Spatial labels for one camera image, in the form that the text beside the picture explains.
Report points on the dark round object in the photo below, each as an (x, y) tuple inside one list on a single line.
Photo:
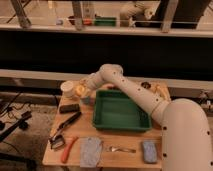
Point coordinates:
[(146, 85)]

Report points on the green plastic tray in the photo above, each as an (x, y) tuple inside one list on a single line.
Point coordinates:
[(114, 110)]

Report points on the orange handled tool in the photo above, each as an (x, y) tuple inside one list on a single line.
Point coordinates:
[(67, 149)]

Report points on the dark rectangular eraser block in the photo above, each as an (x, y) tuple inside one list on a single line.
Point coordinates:
[(69, 108)]

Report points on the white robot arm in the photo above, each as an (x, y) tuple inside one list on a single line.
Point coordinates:
[(186, 134)]

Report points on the blue grey sponge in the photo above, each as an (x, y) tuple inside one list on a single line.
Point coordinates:
[(149, 152)]

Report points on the black handled brush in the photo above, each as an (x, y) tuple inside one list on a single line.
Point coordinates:
[(57, 140)]

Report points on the silver metal fork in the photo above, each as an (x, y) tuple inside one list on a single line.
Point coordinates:
[(116, 149)]

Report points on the grey folded cloth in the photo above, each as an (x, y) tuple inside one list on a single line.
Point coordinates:
[(90, 152)]

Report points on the yellow toy item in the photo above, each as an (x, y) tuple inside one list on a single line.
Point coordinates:
[(158, 89)]

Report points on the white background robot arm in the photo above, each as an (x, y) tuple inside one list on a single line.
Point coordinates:
[(141, 10)]

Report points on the white plastic cup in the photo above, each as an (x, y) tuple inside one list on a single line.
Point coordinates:
[(68, 88)]

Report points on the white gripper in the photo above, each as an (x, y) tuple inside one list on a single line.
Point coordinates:
[(88, 82)]

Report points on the yellow apple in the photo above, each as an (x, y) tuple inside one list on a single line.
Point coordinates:
[(80, 90)]

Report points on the green background bin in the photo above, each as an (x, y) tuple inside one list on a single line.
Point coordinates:
[(105, 21)]

